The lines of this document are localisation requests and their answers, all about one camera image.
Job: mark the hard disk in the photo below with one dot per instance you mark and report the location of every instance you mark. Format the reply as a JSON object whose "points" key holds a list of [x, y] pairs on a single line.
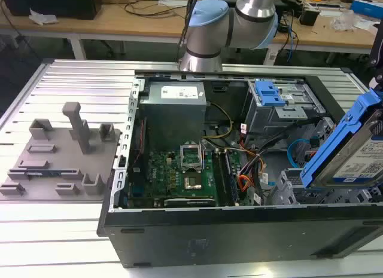
{"points": [[359, 158]]}

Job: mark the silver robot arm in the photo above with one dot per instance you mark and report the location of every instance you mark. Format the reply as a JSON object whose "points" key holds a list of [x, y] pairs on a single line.
{"points": [[209, 30]]}

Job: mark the black RAM slot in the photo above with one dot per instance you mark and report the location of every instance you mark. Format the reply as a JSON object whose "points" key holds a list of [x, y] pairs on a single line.
{"points": [[220, 179]]}

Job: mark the clear plastic bag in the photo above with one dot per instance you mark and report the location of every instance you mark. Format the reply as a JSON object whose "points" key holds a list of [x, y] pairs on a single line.
{"points": [[347, 21]]}

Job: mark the blue cardboard box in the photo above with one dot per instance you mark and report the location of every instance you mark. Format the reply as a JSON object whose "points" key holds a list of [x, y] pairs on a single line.
{"points": [[368, 7]]}

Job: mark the small black device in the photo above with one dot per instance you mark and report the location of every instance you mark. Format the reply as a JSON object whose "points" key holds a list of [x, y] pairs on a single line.
{"points": [[308, 16]]}

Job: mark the blue cage latch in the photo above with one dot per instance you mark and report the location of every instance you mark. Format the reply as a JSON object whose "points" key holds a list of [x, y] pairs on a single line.
{"points": [[269, 94]]}

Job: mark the grey drive cage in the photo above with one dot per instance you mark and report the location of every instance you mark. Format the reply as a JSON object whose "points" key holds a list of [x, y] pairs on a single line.
{"points": [[269, 119]]}

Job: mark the installed RAM stick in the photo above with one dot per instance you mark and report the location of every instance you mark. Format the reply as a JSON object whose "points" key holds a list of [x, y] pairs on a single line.
{"points": [[232, 179]]}

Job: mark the grey power supply unit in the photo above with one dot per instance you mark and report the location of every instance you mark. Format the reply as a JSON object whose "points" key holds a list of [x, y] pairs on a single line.
{"points": [[173, 116]]}

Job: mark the CPU socket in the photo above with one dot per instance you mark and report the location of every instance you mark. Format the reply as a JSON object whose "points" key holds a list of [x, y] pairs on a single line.
{"points": [[193, 183]]}

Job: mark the black graphics card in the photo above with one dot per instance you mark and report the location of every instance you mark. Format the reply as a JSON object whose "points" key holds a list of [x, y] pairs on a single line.
{"points": [[188, 202]]}

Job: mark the green motherboard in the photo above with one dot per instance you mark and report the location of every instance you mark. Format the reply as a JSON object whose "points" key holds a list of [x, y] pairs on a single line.
{"points": [[167, 176]]}

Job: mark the black PC case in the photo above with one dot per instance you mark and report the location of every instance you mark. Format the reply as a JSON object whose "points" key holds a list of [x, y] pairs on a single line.
{"points": [[209, 239]]}

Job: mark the wooden desk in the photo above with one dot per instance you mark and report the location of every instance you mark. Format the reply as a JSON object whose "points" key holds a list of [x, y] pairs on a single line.
{"points": [[119, 24]]}

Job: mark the black box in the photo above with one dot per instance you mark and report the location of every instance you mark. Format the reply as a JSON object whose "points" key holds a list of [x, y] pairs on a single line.
{"points": [[51, 3]]}

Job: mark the white crumpled plastic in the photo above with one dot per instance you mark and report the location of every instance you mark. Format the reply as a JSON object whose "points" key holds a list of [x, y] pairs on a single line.
{"points": [[42, 17]]}

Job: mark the grey parts rack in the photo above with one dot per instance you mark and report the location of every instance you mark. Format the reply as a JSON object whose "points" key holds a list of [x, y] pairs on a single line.
{"points": [[60, 170]]}

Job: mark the RAM stick on rack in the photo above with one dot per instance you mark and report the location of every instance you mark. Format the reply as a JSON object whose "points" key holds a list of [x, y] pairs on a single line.
{"points": [[45, 172]]}

